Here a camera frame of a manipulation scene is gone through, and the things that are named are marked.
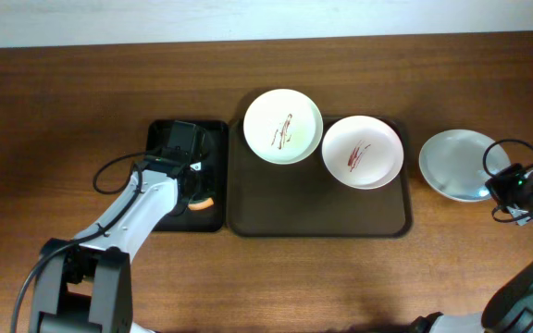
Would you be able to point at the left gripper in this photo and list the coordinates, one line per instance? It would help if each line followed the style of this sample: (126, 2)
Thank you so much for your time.
(197, 195)

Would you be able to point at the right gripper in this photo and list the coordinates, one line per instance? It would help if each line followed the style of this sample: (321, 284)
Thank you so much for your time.
(498, 186)

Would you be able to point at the green orange sponge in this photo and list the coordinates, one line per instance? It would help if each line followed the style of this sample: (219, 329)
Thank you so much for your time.
(201, 204)

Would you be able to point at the grey plate with red smear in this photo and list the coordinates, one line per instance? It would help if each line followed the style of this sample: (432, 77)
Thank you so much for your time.
(451, 162)

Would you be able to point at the cream plate with red smear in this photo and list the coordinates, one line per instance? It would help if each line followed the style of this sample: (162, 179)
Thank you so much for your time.
(283, 126)

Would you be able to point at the pink plate with red smear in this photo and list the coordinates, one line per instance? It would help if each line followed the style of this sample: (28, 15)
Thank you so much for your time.
(362, 152)

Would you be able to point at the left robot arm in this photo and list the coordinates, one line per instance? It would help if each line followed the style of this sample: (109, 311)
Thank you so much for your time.
(84, 284)

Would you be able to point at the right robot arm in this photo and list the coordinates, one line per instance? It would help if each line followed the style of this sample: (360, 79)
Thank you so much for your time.
(511, 308)

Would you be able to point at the black plastic tray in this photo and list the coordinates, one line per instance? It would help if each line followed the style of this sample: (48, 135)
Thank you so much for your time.
(212, 218)

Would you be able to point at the brown serving tray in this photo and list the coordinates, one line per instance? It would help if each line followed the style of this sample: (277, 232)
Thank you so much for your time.
(305, 200)

